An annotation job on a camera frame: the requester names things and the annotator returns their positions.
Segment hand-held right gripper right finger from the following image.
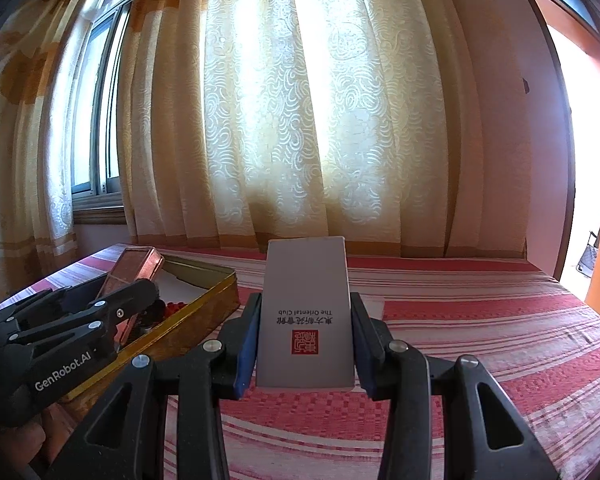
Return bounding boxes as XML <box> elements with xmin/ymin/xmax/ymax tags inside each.
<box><xmin>349</xmin><ymin>294</ymin><xmax>563</xmax><ymax>480</ymax></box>

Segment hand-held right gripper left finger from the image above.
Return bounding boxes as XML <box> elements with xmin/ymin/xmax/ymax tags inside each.
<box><xmin>42</xmin><ymin>292</ymin><xmax>263</xmax><ymax>480</ymax></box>

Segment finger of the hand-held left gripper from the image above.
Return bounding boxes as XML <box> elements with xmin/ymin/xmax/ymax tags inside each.
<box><xmin>7</xmin><ymin>279</ymin><xmax>162</xmax><ymax>358</ymax></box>
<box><xmin>0</xmin><ymin>273</ymin><xmax>113</xmax><ymax>329</ymax></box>

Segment copper rectangular box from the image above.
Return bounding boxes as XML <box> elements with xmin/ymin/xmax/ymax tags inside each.
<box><xmin>96</xmin><ymin>245</ymin><xmax>165</xmax><ymax>347</ymax></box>

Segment gold tin box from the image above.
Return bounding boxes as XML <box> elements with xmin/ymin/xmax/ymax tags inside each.
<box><xmin>60</xmin><ymin>252</ymin><xmax>240</xmax><ymax>402</ymax></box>

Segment white rectangular box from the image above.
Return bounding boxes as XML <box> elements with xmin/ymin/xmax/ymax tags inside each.
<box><xmin>256</xmin><ymin>235</ymin><xmax>356</xmax><ymax>391</ymax></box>

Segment wooden window sill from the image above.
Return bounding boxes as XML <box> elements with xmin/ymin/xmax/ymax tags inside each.
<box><xmin>72</xmin><ymin>204</ymin><xmax>132</xmax><ymax>227</ymax></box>

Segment striped pink blanket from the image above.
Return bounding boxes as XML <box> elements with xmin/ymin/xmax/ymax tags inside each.
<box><xmin>0</xmin><ymin>241</ymin><xmax>600</xmax><ymax>480</ymax></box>

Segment narrow cream patterned curtain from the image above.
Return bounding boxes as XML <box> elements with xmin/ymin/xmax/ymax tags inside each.
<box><xmin>0</xmin><ymin>0</ymin><xmax>127</xmax><ymax>307</ymax></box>

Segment window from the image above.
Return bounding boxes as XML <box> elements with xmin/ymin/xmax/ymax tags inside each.
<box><xmin>71</xmin><ymin>0</ymin><xmax>134</xmax><ymax>211</ymax></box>

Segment dark hanging bag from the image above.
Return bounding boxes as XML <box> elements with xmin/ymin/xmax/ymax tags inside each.
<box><xmin>576</xmin><ymin>230</ymin><xmax>600</xmax><ymax>279</ymax></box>

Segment wide cream patterned curtain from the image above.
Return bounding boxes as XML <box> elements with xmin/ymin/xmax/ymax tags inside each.
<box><xmin>117</xmin><ymin>0</ymin><xmax>537</xmax><ymax>259</ymax></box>

